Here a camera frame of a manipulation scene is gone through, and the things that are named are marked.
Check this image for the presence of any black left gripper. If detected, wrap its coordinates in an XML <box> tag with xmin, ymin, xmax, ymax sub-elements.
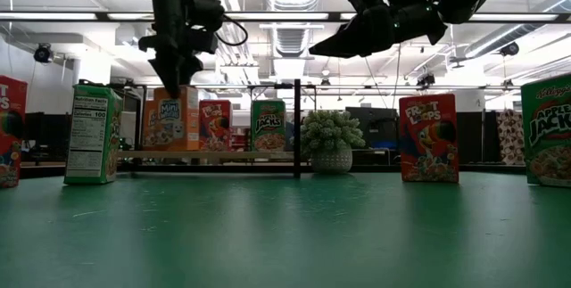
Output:
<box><xmin>138</xmin><ymin>0</ymin><xmax>204</xmax><ymax>100</ymax></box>

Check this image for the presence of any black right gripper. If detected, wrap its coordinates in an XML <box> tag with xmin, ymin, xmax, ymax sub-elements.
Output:
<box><xmin>309</xmin><ymin>1</ymin><xmax>447</xmax><ymax>59</ymax></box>

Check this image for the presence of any red Froot Loops cereal box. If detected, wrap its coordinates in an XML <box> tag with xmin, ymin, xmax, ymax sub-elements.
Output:
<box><xmin>198</xmin><ymin>99</ymin><xmax>234</xmax><ymax>152</ymax></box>
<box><xmin>0</xmin><ymin>75</ymin><xmax>29</xmax><ymax>190</ymax></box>
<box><xmin>398</xmin><ymin>93</ymin><xmax>459</xmax><ymax>185</ymax></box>

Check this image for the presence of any green Apple Jacks cereal box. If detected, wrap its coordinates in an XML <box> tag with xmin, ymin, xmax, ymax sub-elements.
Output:
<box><xmin>520</xmin><ymin>72</ymin><xmax>571</xmax><ymax>189</ymax></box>
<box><xmin>250</xmin><ymin>99</ymin><xmax>287</xmax><ymax>152</ymax></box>
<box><xmin>63</xmin><ymin>83</ymin><xmax>124</xmax><ymax>185</ymax></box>

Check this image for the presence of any black background monitor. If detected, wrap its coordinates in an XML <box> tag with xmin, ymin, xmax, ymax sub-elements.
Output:
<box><xmin>345</xmin><ymin>107</ymin><xmax>401</xmax><ymax>152</ymax></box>

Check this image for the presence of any black overhead light beam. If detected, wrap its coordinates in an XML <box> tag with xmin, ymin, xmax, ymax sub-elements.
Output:
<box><xmin>0</xmin><ymin>10</ymin><xmax>571</xmax><ymax>23</ymax></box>

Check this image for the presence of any pale green potted plant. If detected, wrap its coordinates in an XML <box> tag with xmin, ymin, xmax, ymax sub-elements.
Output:
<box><xmin>300</xmin><ymin>109</ymin><xmax>367</xmax><ymax>175</ymax></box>

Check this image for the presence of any black ceiling spotlight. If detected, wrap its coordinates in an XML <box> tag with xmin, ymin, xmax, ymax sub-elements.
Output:
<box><xmin>499</xmin><ymin>41</ymin><xmax>521</xmax><ymax>57</ymax></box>
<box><xmin>33</xmin><ymin>42</ymin><xmax>55</xmax><ymax>65</ymax></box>

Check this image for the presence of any black partition panel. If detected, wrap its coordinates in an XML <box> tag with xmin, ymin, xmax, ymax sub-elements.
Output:
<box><xmin>454</xmin><ymin>111</ymin><xmax>497</xmax><ymax>164</ymax></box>

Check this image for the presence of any floral patterned curtain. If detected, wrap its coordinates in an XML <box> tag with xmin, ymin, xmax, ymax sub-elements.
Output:
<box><xmin>495</xmin><ymin>109</ymin><xmax>526</xmax><ymax>167</ymax></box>

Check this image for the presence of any green table mat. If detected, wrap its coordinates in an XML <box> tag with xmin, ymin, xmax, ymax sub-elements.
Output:
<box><xmin>0</xmin><ymin>171</ymin><xmax>571</xmax><ymax>288</ymax></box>

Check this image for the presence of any silver ceiling air duct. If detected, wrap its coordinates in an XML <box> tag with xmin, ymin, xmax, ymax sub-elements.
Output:
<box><xmin>272</xmin><ymin>27</ymin><xmax>309</xmax><ymax>57</ymax></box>

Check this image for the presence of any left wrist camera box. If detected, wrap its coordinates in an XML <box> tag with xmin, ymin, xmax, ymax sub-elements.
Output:
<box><xmin>190</xmin><ymin>0</ymin><xmax>227</xmax><ymax>56</ymax></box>

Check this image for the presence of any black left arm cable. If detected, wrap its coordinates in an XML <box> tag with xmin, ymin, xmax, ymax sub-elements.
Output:
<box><xmin>220</xmin><ymin>11</ymin><xmax>250</xmax><ymax>48</ymax></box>

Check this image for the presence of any thin black shelf frame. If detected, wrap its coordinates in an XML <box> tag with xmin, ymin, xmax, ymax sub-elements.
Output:
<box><xmin>109</xmin><ymin>78</ymin><xmax>303</xmax><ymax>179</ymax></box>

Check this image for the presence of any black aluminium rig frame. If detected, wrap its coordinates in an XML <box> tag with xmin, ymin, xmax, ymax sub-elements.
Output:
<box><xmin>20</xmin><ymin>159</ymin><xmax>527</xmax><ymax>178</ymax></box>

